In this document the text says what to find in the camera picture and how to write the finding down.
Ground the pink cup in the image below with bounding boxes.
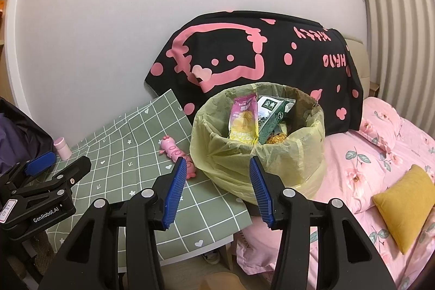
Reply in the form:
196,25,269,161
53,138,72,161

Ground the pink caterpillar toy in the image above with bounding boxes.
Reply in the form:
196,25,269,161
159,136,197,179

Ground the gold red wrapper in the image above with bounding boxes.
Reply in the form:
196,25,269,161
264,123,291,145

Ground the white sneaker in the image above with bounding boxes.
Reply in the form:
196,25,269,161
201,249,221,265

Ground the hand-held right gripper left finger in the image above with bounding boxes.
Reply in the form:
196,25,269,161
37,157,188,290

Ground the bin with yellow bag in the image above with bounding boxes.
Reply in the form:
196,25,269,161
189,82,326,205

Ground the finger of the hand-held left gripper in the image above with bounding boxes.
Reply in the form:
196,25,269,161
0,151,57,190
10,156,92,197

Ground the striped curtain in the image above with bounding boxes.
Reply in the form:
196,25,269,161
353,0,435,144

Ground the pink floral bedsheet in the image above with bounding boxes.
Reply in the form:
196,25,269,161
236,96,435,290

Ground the green checked tablecloth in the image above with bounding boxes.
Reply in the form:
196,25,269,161
44,89,252,255

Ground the purple yellow snack packet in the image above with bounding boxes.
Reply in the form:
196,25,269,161
228,95,258,145

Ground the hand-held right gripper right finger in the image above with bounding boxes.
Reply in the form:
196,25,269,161
249,156,398,290

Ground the black pink-printed blanket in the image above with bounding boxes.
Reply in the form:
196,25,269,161
144,10,364,134

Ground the beige headboard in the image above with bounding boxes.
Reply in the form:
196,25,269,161
341,35,379,97

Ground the yellow pillow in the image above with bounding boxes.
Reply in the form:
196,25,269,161
372,164,435,255

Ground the green white snack packet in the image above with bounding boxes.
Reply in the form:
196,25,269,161
256,95,296,144

